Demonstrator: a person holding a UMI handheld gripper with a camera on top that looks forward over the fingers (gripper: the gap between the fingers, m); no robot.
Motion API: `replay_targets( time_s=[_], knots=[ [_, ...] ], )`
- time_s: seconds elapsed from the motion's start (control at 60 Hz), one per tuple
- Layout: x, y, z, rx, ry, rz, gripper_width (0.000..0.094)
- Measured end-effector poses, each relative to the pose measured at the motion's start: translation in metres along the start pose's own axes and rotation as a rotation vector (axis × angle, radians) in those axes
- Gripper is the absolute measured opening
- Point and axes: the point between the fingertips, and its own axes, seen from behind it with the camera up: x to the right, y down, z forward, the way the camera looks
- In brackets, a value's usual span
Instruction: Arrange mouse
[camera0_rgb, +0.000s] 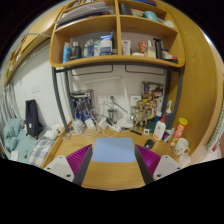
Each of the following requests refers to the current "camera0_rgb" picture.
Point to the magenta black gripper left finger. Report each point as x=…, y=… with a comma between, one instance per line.
x=73, y=167

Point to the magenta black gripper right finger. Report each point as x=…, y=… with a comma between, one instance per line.
x=154, y=167

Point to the black computer mouse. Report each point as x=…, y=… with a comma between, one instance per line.
x=149, y=144

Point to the blue mouse pad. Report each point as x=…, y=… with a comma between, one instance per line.
x=120, y=149

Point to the white skull mug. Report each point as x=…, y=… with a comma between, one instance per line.
x=181, y=146

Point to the plaid bed sheet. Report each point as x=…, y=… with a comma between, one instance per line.
x=33, y=150

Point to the white glue bottle red cap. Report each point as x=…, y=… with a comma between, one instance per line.
x=159, y=129

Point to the red yellow chips can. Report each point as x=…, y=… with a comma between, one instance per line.
x=182, y=123

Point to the dark spray bottle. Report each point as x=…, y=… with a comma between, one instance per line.
x=168, y=115

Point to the Groot figurine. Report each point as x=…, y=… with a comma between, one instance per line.
x=141, y=116

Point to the colourful box on desk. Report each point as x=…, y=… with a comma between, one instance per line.
x=82, y=103

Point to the teal blanket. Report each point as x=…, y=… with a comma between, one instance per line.
x=10, y=133

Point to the dark bottle on shelf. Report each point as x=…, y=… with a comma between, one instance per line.
x=75, y=51

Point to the black pump bottle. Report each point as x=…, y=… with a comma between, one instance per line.
x=158, y=48

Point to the white tube on shelf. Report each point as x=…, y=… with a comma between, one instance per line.
x=126, y=47

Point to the blue white box on shelf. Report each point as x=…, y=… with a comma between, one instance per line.
x=106, y=45

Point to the wooden wall shelf unit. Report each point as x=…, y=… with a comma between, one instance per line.
x=139, y=22

